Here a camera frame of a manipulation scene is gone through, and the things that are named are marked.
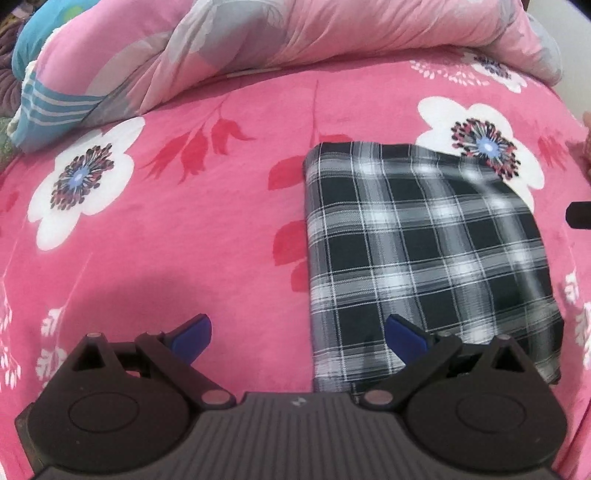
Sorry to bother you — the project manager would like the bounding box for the green floral pillow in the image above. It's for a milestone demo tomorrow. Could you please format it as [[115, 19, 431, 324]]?
[[0, 115, 19, 160]]

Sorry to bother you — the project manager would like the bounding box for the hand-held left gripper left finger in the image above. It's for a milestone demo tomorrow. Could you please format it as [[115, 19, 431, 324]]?
[[69, 315, 232, 408]]

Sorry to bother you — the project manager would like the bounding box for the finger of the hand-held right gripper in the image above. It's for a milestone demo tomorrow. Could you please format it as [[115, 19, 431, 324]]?
[[566, 200, 591, 229]]

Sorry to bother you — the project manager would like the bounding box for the blue patterned pillow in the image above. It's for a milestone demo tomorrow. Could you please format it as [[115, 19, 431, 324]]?
[[11, 0, 95, 86]]

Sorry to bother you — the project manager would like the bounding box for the black white plaid garment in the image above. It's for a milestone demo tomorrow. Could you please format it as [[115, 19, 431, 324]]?
[[302, 141, 565, 394]]

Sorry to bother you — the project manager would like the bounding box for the pink floral bed sheet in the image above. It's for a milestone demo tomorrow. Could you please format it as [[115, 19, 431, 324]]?
[[0, 46, 591, 462]]

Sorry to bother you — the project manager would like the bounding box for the purple plush blanket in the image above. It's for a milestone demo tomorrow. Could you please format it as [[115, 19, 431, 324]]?
[[0, 18, 28, 121]]

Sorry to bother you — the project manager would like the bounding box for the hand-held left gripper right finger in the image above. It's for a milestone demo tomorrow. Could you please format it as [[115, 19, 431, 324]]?
[[360, 315, 532, 409]]

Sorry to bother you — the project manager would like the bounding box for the pink grey floral quilt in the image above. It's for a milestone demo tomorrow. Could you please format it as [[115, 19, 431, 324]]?
[[9, 0, 565, 154]]

